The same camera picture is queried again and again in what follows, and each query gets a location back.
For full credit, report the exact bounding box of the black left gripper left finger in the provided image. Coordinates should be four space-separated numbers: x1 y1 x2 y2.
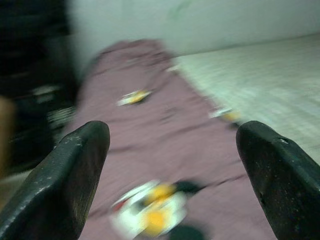
0 120 111 240

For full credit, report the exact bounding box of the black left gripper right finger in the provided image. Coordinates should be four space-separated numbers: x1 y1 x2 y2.
235 120 320 240

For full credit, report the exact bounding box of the black storage shelf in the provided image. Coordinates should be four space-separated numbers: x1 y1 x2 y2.
0 0 81 171

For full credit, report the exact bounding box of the white quilted mattress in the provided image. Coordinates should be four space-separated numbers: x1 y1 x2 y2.
172 32 320 163

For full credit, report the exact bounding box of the purple penguin print blanket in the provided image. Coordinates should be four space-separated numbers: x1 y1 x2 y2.
67 38 276 240

